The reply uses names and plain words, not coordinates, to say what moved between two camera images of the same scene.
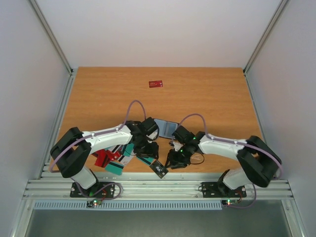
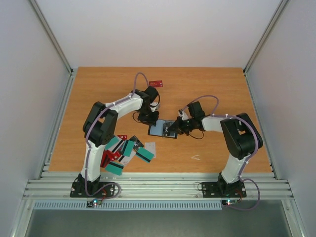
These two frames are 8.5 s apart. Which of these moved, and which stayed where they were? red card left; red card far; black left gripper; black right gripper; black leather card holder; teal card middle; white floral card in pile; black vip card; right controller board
Moved: black vip card; black left gripper; black right gripper
Stayed: teal card middle; red card left; black leather card holder; white floral card in pile; right controller board; red card far
